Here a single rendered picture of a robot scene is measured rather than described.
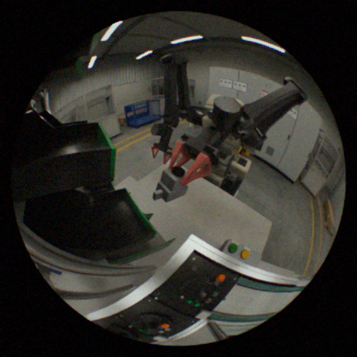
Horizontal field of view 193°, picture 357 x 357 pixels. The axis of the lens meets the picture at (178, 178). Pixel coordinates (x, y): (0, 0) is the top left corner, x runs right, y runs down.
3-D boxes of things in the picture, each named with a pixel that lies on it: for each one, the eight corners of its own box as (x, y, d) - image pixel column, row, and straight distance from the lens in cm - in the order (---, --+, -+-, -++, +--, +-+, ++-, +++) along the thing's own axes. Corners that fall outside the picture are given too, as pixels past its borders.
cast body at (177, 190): (173, 185, 31) (182, 163, 28) (185, 195, 29) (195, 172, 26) (148, 193, 26) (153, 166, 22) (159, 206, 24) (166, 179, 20)
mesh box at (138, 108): (149, 117, 573) (148, 99, 557) (161, 120, 503) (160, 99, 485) (126, 126, 515) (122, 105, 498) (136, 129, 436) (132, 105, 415)
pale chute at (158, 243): (148, 220, 46) (153, 212, 43) (169, 245, 42) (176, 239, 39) (77, 226, 34) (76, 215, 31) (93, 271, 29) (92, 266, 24)
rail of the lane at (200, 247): (189, 238, 55) (191, 233, 45) (290, 280, 102) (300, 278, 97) (181, 247, 54) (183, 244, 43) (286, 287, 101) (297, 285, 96)
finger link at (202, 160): (183, 185, 20) (214, 149, 22) (160, 166, 24) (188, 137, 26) (192, 195, 26) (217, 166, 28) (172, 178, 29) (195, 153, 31)
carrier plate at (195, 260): (192, 252, 45) (193, 251, 43) (238, 275, 52) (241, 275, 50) (151, 292, 48) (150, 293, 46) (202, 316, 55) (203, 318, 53)
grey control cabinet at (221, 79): (212, 130, 401) (217, 70, 386) (232, 139, 378) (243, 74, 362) (204, 134, 356) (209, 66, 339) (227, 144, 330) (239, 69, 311)
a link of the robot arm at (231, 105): (249, 137, 36) (233, 116, 39) (265, 113, 29) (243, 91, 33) (219, 149, 30) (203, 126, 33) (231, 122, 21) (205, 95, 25)
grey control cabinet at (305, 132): (274, 162, 382) (295, 98, 365) (291, 175, 408) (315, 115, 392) (274, 171, 334) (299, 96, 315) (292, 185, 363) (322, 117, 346)
